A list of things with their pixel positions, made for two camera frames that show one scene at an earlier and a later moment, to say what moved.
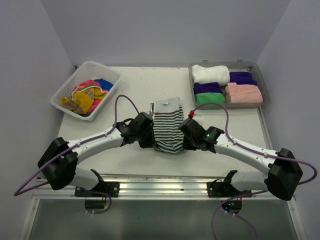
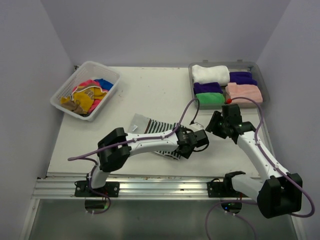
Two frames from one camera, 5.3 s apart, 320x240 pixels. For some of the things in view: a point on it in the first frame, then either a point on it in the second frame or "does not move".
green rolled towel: x=210 y=98 does not move
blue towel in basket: x=104 y=85 does not move
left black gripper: x=151 y=142 to x=186 y=155
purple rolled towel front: x=207 y=87 does not move
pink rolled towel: x=243 y=93 does not move
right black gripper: x=188 y=146 to x=212 y=126
